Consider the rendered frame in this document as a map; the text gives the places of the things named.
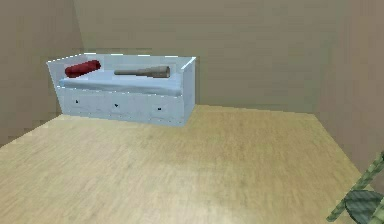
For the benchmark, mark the red bolster pillow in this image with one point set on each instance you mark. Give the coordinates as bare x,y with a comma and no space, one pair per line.
82,68

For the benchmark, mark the green house plant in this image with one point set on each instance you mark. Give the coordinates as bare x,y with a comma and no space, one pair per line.
363,200

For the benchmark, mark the white daybed with drawers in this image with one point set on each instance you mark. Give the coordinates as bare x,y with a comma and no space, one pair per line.
126,103

